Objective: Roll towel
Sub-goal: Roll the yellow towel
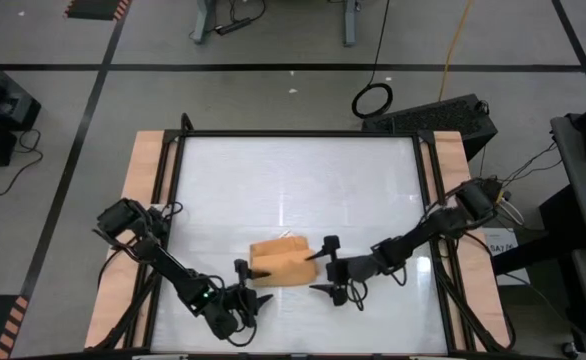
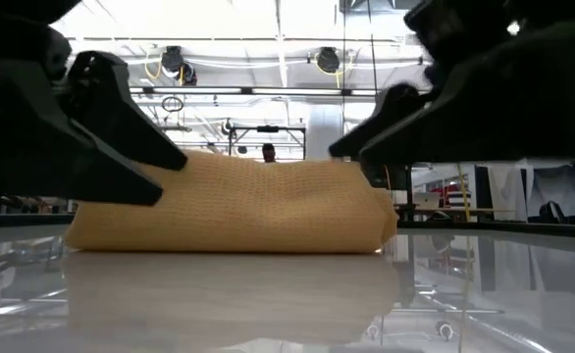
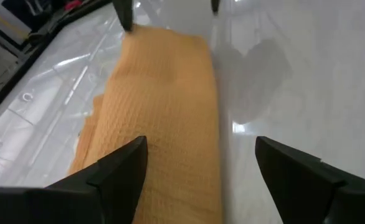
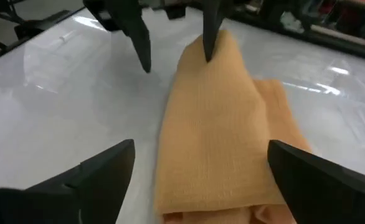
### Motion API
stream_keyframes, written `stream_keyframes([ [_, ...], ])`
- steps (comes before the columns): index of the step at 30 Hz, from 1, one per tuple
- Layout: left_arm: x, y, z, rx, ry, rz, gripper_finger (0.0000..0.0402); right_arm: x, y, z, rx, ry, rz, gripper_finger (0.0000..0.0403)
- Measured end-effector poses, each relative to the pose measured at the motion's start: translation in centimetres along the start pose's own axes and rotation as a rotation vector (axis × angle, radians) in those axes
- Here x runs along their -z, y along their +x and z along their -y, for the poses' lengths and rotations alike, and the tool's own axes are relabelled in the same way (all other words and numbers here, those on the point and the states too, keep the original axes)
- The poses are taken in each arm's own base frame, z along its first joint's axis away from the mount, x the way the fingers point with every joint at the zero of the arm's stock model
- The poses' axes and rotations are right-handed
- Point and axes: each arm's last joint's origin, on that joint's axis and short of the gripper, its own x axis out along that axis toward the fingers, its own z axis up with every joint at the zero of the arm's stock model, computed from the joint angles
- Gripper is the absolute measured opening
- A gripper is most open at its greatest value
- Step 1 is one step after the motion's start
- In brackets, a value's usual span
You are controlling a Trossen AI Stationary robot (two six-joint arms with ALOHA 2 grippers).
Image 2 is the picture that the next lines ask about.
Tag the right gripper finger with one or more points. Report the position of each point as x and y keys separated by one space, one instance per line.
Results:
x=390 y=113
x=513 y=108

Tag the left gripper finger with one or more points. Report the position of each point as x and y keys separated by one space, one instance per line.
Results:
x=111 y=108
x=32 y=147

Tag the orange waffle-weave towel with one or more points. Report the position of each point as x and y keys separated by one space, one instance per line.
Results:
x=243 y=211

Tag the white hanging cloth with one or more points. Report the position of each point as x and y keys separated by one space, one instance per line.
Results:
x=508 y=191

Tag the white curtain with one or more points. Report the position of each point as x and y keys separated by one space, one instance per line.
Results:
x=567 y=186

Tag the black bag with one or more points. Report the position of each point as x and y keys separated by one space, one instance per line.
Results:
x=552 y=213

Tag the person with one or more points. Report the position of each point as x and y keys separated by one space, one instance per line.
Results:
x=269 y=153

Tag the long ceiling light bar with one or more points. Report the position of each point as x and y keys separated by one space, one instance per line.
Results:
x=248 y=90

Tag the black aluminium table frame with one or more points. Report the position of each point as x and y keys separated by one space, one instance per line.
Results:
x=513 y=228

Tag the black metal gantry frame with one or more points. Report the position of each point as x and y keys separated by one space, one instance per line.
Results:
x=268 y=129

